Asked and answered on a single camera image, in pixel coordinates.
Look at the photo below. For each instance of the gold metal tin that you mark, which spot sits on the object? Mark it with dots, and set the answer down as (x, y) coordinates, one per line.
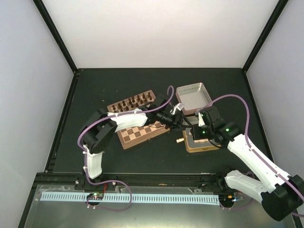
(192, 147)

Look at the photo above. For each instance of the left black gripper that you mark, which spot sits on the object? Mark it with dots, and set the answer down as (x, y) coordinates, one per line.
(175, 123)

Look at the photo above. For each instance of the wooden chess board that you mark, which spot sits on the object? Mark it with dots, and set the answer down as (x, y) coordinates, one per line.
(133, 132)

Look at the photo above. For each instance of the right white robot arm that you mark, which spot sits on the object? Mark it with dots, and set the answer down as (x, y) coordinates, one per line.
(279, 193)

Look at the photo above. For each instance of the small circuit board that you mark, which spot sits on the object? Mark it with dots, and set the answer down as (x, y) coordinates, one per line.
(229, 198)
(95, 196)

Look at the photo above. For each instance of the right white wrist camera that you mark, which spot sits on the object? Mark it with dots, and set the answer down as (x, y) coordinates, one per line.
(200, 119)

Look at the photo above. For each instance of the black mounting rail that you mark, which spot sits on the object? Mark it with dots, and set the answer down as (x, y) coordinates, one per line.
(205, 182)

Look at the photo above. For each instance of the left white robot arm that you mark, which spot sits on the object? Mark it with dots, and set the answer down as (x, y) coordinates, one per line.
(101, 127)

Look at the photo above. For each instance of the light blue cable duct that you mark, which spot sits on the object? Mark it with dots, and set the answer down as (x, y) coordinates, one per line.
(133, 198)

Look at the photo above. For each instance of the left small circuit board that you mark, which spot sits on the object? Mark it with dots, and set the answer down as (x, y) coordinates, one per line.
(95, 196)

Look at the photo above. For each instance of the right small circuit board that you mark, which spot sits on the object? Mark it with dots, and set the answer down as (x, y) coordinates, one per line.
(229, 198)

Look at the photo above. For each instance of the light chess piece pile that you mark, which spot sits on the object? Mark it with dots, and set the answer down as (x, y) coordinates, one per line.
(201, 141)

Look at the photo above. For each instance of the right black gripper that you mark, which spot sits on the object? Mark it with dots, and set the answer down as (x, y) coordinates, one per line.
(196, 135)

